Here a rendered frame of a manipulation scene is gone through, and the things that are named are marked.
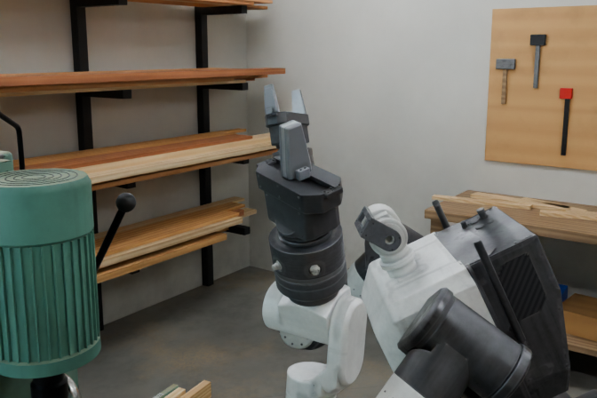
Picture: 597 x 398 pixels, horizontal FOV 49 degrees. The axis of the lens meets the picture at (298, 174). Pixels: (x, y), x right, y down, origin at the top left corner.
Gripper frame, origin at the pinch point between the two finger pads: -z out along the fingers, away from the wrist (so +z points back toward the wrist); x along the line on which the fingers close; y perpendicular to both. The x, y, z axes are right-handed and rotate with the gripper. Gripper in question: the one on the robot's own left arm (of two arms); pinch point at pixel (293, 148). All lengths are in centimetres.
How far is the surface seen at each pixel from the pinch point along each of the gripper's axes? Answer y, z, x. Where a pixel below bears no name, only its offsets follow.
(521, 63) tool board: 276, 98, 174
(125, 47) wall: 105, 67, 337
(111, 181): 53, 115, 262
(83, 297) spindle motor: -19, 31, 38
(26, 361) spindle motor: -30, 36, 38
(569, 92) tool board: 279, 111, 144
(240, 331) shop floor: 99, 232, 243
